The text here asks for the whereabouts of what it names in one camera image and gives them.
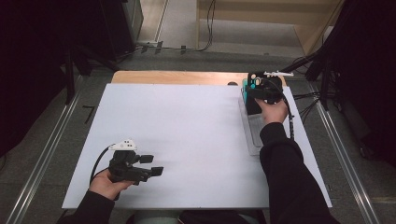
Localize iridescent clear-edged phone case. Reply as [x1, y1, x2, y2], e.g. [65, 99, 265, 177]
[241, 77, 265, 105]

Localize wooden step platform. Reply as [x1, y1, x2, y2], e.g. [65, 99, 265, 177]
[195, 0, 345, 56]

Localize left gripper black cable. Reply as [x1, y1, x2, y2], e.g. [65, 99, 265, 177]
[89, 144, 117, 185]

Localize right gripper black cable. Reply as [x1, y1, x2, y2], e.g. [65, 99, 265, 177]
[280, 92, 296, 142]

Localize person's right hand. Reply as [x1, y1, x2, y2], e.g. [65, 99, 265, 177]
[255, 98, 290, 126]

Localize person's left hand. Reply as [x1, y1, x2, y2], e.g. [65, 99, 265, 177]
[89, 168, 135, 202]

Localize black floor cables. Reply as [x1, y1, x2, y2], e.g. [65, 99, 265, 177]
[135, 0, 217, 54]

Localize black metal stand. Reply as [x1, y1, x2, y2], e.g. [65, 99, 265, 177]
[61, 43, 120, 105]

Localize wooden table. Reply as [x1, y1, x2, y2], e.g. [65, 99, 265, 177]
[110, 70, 288, 88]

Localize person's light trouser leg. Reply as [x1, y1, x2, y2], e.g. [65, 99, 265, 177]
[133, 209, 182, 224]

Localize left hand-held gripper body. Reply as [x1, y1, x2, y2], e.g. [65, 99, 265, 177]
[107, 138, 151, 185]

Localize clear acrylic rack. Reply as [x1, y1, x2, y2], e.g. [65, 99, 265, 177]
[238, 86, 266, 157]

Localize black cabinet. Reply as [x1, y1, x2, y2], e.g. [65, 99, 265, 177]
[98, 0, 145, 61]

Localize black curtain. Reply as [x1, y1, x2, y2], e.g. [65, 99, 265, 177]
[320, 0, 396, 169]
[0, 0, 104, 157]

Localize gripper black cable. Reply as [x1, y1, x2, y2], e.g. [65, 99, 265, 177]
[280, 92, 296, 142]
[89, 144, 117, 185]

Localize black cable bundle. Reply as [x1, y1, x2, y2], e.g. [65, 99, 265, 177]
[292, 91, 322, 123]

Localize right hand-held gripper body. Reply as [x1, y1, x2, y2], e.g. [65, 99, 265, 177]
[247, 70, 294, 105]

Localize metal floor rail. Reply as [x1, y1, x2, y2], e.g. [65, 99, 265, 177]
[5, 74, 84, 224]
[313, 98, 381, 224]

